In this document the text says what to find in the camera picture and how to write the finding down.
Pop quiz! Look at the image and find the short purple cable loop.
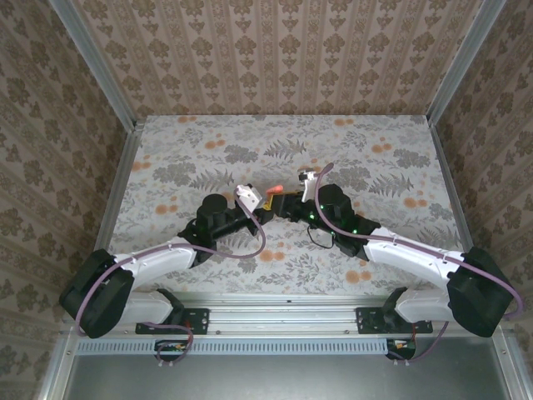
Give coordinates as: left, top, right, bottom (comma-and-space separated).
393, 322, 451, 368
141, 322, 196, 368

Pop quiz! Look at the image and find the floral patterned table cover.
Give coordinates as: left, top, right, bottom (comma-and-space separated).
106, 114, 476, 298

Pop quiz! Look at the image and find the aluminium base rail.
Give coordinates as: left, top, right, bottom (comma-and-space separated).
62, 291, 517, 339

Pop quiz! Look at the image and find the black mounting plate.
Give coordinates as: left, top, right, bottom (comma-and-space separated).
135, 307, 210, 335
356, 307, 434, 335

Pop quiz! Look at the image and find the grey slotted cable duct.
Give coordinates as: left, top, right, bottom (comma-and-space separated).
77, 337, 389, 356

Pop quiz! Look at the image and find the aluminium side rail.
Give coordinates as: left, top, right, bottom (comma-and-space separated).
427, 120, 533, 400
35, 119, 146, 400

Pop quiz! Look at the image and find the black controller board with wires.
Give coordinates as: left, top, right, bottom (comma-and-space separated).
385, 337, 418, 362
154, 339, 189, 362

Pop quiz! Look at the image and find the aluminium frame post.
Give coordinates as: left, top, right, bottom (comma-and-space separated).
425, 0, 508, 128
47, 0, 139, 131

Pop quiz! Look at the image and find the grey metal sheet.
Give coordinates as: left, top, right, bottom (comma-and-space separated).
62, 353, 511, 400

